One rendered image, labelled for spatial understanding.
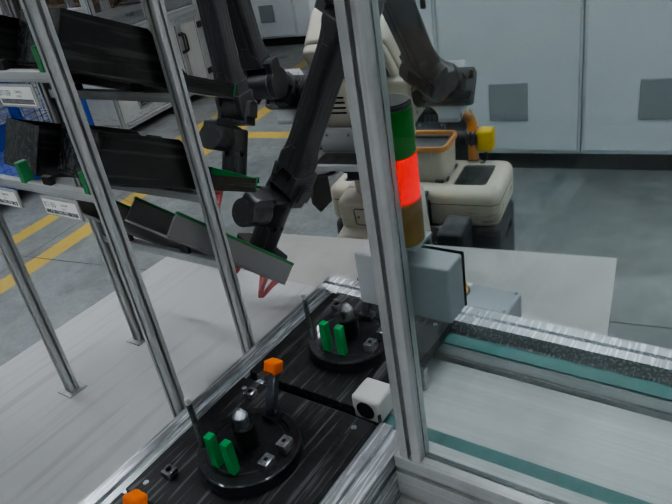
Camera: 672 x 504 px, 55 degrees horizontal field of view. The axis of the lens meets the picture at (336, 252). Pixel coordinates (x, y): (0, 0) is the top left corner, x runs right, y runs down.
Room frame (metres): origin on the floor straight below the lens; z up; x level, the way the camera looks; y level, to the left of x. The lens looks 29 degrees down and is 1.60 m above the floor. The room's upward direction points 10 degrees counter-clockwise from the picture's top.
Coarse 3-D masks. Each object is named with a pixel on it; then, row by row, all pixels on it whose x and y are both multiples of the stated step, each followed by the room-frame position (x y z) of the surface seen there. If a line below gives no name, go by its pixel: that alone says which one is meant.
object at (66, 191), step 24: (0, 72) 0.86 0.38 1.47; (24, 72) 0.83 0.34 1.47; (96, 96) 1.04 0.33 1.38; (120, 96) 1.00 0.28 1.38; (144, 96) 0.96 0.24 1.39; (168, 96) 0.93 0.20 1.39; (48, 192) 0.86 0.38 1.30; (72, 192) 0.82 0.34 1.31; (144, 192) 1.01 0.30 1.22; (168, 192) 0.97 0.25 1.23; (192, 192) 0.94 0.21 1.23
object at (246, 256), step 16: (144, 208) 1.01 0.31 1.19; (160, 208) 1.03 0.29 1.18; (144, 224) 1.01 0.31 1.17; (160, 224) 1.03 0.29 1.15; (176, 224) 0.91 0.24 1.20; (192, 224) 0.93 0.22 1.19; (176, 240) 0.90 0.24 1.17; (192, 240) 0.92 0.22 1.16; (208, 240) 0.94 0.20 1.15; (240, 240) 0.98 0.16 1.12; (240, 256) 0.97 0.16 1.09; (256, 256) 1.00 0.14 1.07; (272, 256) 1.02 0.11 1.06; (256, 272) 0.99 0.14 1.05; (272, 272) 1.01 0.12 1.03; (288, 272) 1.04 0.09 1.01
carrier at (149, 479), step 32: (256, 384) 0.78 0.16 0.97; (192, 416) 0.64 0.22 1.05; (224, 416) 0.72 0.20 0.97; (256, 416) 0.68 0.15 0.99; (288, 416) 0.67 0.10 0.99; (320, 416) 0.68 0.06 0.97; (352, 416) 0.67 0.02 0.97; (192, 448) 0.66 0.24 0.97; (224, 448) 0.58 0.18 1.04; (256, 448) 0.62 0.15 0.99; (288, 448) 0.61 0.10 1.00; (320, 448) 0.62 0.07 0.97; (352, 448) 0.61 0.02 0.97; (160, 480) 0.62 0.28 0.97; (192, 480) 0.61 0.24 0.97; (224, 480) 0.58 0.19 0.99; (256, 480) 0.57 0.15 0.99; (288, 480) 0.58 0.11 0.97; (320, 480) 0.57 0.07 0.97
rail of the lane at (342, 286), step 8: (328, 280) 1.06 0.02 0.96; (336, 280) 1.06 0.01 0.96; (344, 280) 1.05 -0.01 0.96; (352, 280) 1.05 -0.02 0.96; (328, 288) 1.03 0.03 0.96; (336, 288) 1.03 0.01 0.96; (344, 288) 1.02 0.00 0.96; (352, 288) 1.02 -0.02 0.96; (352, 296) 0.99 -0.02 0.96; (360, 296) 0.99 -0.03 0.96
